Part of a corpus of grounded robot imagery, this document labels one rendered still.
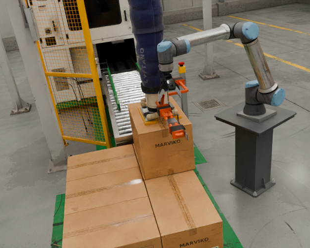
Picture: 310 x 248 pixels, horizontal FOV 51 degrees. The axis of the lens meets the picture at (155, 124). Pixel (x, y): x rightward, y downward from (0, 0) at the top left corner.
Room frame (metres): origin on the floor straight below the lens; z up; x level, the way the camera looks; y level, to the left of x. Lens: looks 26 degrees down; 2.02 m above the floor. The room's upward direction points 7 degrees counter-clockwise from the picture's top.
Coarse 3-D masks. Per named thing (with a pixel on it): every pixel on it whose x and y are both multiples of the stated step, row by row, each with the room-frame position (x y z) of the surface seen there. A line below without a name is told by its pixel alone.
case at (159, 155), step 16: (144, 128) 2.12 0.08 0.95; (160, 128) 2.08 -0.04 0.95; (144, 144) 2.04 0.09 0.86; (160, 144) 2.06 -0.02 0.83; (176, 144) 2.08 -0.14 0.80; (192, 144) 2.10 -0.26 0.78; (144, 160) 2.04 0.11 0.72; (160, 160) 2.06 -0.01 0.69; (176, 160) 2.07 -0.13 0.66; (192, 160) 2.09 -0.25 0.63; (144, 176) 2.07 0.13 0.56; (160, 176) 2.05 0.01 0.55
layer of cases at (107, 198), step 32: (96, 160) 2.41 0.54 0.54; (128, 160) 2.35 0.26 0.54; (96, 192) 1.96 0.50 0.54; (128, 192) 1.91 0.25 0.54; (160, 192) 1.87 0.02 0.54; (192, 192) 1.82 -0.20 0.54; (64, 224) 1.66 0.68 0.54; (96, 224) 1.62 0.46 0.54; (128, 224) 1.59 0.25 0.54; (160, 224) 1.55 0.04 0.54; (192, 224) 1.52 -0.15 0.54
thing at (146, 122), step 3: (138, 108) 2.47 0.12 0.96; (141, 108) 2.44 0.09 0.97; (144, 108) 2.40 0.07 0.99; (141, 111) 2.39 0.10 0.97; (141, 114) 2.34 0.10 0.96; (144, 114) 2.32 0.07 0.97; (147, 114) 2.26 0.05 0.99; (144, 117) 2.26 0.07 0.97; (144, 120) 2.22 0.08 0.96; (147, 120) 2.20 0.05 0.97; (150, 120) 2.20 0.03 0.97; (153, 120) 2.20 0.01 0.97; (156, 120) 2.19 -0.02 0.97; (144, 123) 2.18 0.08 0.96; (147, 123) 2.17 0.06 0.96; (150, 123) 2.17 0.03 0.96; (153, 123) 2.18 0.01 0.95
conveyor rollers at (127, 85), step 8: (128, 72) 4.90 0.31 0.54; (136, 72) 4.84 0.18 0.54; (120, 80) 4.54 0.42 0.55; (128, 80) 4.54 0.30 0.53; (136, 80) 4.47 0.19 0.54; (120, 88) 4.25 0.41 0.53; (128, 88) 4.18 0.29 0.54; (136, 88) 4.12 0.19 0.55; (120, 96) 3.89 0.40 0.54; (128, 96) 3.84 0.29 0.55; (136, 96) 3.83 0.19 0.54; (144, 96) 3.77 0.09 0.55; (112, 104) 3.69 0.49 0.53; (120, 104) 3.62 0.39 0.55; (120, 112) 3.43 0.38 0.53; (128, 112) 3.36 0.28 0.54; (120, 120) 3.17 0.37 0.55; (128, 120) 3.18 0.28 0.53; (120, 128) 2.98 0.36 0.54; (128, 128) 2.99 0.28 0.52
